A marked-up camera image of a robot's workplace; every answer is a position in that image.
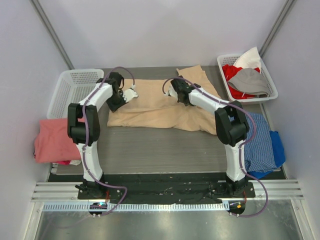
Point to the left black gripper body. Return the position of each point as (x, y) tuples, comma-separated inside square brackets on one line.
[(116, 103)]

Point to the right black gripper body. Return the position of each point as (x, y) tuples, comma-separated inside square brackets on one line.
[(182, 96)]

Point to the beige t-shirt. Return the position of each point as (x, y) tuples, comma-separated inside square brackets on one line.
[(152, 109)]

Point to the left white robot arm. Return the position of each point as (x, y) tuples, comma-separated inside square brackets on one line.
[(83, 128)]

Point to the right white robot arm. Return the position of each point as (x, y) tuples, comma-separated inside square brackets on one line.
[(230, 123)]

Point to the left white plastic basket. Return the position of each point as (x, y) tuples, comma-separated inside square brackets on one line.
[(72, 87)]

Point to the white plastic basket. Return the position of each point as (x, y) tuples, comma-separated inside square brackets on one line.
[(72, 87), (229, 59)]

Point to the red garment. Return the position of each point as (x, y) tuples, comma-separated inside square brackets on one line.
[(228, 71)]

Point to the right white plastic basket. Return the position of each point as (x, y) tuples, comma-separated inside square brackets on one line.
[(229, 59)]

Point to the grey bucket hat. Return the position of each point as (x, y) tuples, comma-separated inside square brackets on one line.
[(259, 88)]

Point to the magenta and white garment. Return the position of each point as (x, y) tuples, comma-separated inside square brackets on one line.
[(68, 162)]

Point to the white cloth in basket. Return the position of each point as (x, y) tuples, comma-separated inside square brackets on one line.
[(250, 59)]

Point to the pink folded t-shirt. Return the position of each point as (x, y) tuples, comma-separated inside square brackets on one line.
[(53, 144)]

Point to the blue checkered shirt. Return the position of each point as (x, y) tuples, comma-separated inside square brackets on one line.
[(258, 153)]

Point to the solid blue garment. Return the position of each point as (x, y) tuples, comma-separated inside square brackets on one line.
[(278, 150)]

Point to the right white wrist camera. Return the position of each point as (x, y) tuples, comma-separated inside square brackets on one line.
[(171, 93)]

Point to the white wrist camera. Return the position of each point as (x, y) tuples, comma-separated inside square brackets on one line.
[(130, 94), (171, 93)]

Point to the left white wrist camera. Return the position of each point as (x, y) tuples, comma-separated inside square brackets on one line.
[(130, 94)]

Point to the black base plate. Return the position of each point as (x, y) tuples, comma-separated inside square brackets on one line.
[(160, 188)]

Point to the white slotted cable duct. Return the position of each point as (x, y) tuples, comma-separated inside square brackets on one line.
[(88, 206)]

